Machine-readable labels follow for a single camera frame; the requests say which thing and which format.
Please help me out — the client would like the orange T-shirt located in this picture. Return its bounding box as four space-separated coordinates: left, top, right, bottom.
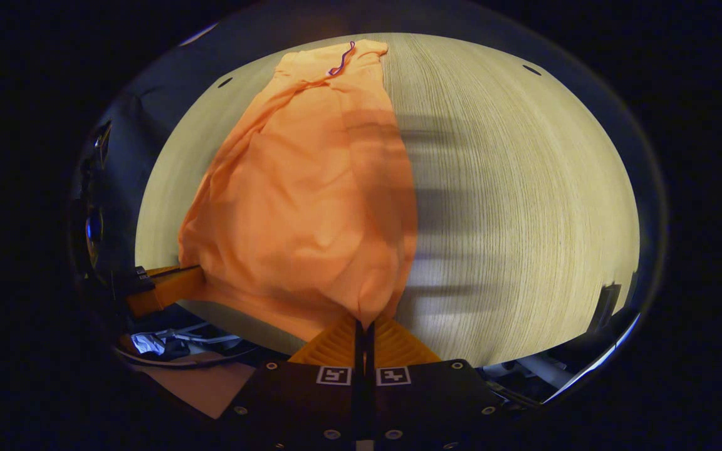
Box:
178 39 419 344

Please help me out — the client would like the white crumpled object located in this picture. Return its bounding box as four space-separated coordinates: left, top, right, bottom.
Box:
130 332 170 359

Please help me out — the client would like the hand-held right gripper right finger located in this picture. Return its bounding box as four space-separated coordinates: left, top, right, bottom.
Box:
364 315 511 451

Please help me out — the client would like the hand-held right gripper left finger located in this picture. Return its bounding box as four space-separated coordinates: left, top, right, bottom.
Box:
220 313 363 451

